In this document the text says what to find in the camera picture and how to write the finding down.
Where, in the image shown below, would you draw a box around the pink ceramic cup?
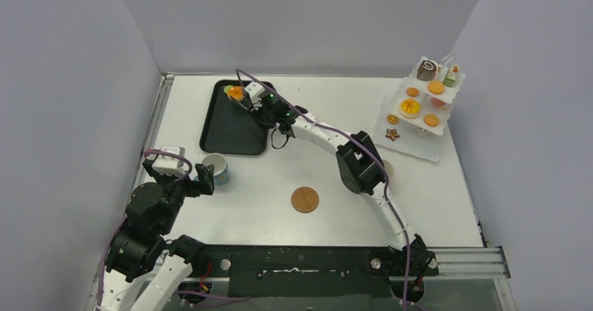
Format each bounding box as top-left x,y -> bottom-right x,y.
383,159 -> 394,180

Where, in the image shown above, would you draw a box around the metal serving tongs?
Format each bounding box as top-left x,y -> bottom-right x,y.
239,96 -> 254,112

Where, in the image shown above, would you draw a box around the brown star cookie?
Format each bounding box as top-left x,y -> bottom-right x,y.
385,129 -> 400,142

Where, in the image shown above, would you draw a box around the pink strawberry cake slice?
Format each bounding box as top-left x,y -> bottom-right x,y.
430,98 -> 448,109

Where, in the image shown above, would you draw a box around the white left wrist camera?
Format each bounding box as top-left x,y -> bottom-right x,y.
150,145 -> 185,177

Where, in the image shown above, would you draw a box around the blue patterned ceramic cup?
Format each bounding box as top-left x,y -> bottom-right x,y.
202,153 -> 230,187

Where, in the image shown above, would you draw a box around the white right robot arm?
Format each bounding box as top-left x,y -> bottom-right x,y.
246,89 -> 421,274

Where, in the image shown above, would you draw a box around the small patterned orange cookie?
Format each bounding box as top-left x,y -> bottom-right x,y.
386,114 -> 400,125

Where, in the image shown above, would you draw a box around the near round wooden coaster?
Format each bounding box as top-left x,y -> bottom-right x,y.
291,187 -> 320,213

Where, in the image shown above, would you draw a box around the chocolate swirl roll cake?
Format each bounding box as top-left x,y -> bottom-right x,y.
416,59 -> 441,82

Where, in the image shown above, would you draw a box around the small orange biscuit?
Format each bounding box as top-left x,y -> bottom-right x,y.
406,87 -> 420,97

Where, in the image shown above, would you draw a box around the green layered cake slice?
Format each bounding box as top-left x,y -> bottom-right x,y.
443,64 -> 460,87

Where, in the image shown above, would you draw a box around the orange macaron sandwich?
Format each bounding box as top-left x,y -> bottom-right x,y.
427,80 -> 445,95

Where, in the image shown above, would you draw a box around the yellow fruit tart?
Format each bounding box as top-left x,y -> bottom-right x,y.
399,98 -> 421,119

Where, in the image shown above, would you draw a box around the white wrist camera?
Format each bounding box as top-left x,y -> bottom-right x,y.
245,82 -> 268,104
150,145 -> 185,177

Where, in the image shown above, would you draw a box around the black serving tray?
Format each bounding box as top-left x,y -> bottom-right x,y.
199,79 -> 268,156

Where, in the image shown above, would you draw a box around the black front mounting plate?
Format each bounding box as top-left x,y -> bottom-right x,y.
185,245 -> 441,299

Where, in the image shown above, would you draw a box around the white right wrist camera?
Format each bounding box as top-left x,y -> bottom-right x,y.
245,82 -> 268,104

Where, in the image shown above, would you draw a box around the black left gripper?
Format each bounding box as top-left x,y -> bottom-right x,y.
148,159 -> 215,233

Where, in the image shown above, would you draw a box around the white three-tier dessert stand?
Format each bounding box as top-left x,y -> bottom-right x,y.
372,53 -> 466,162

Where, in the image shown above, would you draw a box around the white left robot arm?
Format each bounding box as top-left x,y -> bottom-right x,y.
95,153 -> 215,310

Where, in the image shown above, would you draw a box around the plain orange round cookie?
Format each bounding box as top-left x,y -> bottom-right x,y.
423,113 -> 441,127

